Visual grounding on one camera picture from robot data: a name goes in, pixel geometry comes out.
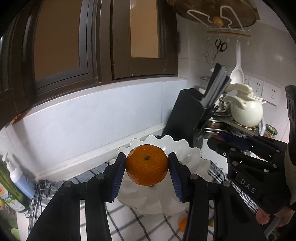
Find dark brown window frame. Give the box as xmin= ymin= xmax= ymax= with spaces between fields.
xmin=0 ymin=0 xmax=179 ymax=127

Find black knife block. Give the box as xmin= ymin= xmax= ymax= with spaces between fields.
xmin=166 ymin=88 xmax=218 ymax=149

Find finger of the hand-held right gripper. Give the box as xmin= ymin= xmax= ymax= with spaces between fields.
xmin=207 ymin=137 xmax=232 ymax=161
xmin=218 ymin=132 xmax=255 ymax=150

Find round brown pot lid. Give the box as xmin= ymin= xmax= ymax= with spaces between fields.
xmin=172 ymin=0 xmax=257 ymax=27

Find white rice spoon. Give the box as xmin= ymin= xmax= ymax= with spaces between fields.
xmin=229 ymin=42 xmax=244 ymax=85

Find black scissors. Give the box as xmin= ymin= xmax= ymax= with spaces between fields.
xmin=215 ymin=38 xmax=228 ymax=52

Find wide stainless steel pot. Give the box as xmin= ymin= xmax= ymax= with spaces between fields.
xmin=205 ymin=116 xmax=232 ymax=130

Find black white checked cloth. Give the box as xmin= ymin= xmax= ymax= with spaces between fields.
xmin=28 ymin=160 xmax=259 ymax=241

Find glass sauce jar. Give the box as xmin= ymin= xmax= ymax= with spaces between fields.
xmin=264 ymin=124 xmax=278 ymax=139

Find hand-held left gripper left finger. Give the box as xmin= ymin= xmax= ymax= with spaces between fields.
xmin=26 ymin=153 xmax=127 ymax=241

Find small stainless steel pot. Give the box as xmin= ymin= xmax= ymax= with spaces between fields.
xmin=199 ymin=76 xmax=212 ymax=94

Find person's right hand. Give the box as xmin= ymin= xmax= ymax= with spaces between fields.
xmin=255 ymin=204 xmax=296 ymax=227

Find white scalloped bowl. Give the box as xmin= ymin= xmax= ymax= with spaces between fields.
xmin=117 ymin=135 xmax=214 ymax=215

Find black handled knife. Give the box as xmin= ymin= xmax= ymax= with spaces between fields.
xmin=203 ymin=62 xmax=226 ymax=100
xmin=200 ymin=76 xmax=232 ymax=109
xmin=201 ymin=70 xmax=229 ymax=105

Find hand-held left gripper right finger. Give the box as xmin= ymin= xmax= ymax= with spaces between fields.
xmin=168 ymin=152 xmax=266 ymax=241

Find white pump bottle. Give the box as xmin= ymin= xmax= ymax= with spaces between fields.
xmin=2 ymin=153 xmax=35 ymax=200

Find green dish soap bottle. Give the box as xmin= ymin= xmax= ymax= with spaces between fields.
xmin=0 ymin=160 xmax=31 ymax=214

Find white ceramic pot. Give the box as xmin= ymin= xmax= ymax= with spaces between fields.
xmin=223 ymin=83 xmax=266 ymax=128

